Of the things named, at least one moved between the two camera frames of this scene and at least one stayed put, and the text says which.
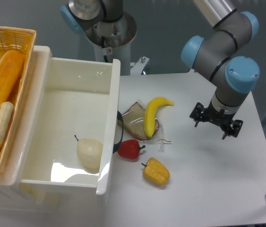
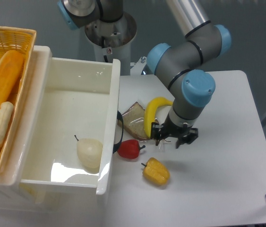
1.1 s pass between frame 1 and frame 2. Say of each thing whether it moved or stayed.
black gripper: moved
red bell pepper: stayed
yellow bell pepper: stayed
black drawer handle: stayed
